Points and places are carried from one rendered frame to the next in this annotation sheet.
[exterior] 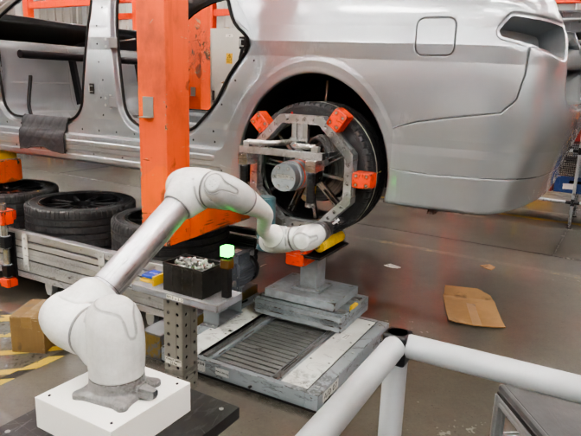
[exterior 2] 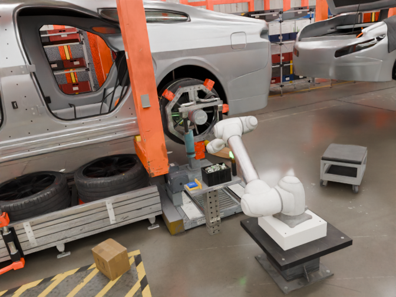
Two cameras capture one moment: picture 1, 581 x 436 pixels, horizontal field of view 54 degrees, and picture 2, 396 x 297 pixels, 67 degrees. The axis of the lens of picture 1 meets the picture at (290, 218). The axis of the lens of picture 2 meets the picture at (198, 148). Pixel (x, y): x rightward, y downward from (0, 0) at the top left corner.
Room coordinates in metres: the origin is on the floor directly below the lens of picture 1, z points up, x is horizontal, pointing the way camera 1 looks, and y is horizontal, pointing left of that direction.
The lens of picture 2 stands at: (0.77, 2.05, 1.52)
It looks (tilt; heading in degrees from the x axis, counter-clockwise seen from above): 20 degrees down; 312
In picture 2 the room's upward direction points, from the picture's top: 7 degrees counter-clockwise
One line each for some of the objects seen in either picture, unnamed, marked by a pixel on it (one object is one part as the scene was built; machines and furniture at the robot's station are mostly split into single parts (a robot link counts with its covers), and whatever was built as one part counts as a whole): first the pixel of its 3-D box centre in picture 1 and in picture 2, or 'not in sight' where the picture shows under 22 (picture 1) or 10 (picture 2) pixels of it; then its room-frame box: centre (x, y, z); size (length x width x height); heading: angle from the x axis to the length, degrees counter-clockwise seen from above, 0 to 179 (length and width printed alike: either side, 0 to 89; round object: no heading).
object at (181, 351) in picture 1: (181, 341); (211, 209); (2.16, 0.44, 0.21); 0.10 x 0.10 x 0.42; 61
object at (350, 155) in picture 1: (301, 172); (194, 114); (2.67, -0.04, 0.85); 0.54 x 0.07 x 0.54; 61
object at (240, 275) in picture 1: (234, 284); (175, 181); (2.73, 0.27, 0.26); 0.42 x 0.18 x 0.35; 151
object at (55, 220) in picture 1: (82, 217); (28, 198); (3.48, 1.32, 0.39); 0.66 x 0.66 x 0.24
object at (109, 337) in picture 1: (113, 335); (289, 194); (1.47, 0.49, 0.56); 0.18 x 0.16 x 0.22; 54
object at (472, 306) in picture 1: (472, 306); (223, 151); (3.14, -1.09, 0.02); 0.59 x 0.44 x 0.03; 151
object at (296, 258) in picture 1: (302, 245); (197, 148); (2.70, -0.06, 0.48); 0.16 x 0.12 x 0.17; 151
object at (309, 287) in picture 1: (312, 269); (194, 159); (2.82, -0.13, 0.32); 0.40 x 0.30 x 0.28; 61
